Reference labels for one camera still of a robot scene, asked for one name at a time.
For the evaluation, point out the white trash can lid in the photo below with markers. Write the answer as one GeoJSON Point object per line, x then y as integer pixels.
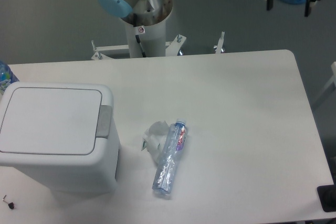
{"type": "Point", "coordinates": [49, 121]}

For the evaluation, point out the blue labelled bottle at edge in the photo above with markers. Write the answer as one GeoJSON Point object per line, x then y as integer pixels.
{"type": "Point", "coordinates": [7, 77]}

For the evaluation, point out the empty clear plastic bottle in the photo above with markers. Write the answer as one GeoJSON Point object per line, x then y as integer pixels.
{"type": "Point", "coordinates": [170, 158]}

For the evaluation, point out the white pedestal base frame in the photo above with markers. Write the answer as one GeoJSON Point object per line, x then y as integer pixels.
{"type": "Point", "coordinates": [173, 48]}

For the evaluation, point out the white furniture frame right edge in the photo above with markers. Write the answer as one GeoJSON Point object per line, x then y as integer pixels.
{"type": "Point", "coordinates": [326, 91]}

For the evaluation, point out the white trash can body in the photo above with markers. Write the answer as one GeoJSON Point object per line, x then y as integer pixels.
{"type": "Point", "coordinates": [92, 173]}

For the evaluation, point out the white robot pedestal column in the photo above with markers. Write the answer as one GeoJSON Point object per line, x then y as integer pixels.
{"type": "Point", "coordinates": [146, 41]}

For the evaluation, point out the black device at table corner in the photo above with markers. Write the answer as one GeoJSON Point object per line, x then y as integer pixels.
{"type": "Point", "coordinates": [326, 195]}

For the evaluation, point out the grey lid push button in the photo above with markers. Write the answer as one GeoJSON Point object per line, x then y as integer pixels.
{"type": "Point", "coordinates": [104, 121]}

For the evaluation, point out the crumpled white paper wrapper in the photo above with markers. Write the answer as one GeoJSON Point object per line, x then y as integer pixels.
{"type": "Point", "coordinates": [154, 138]}

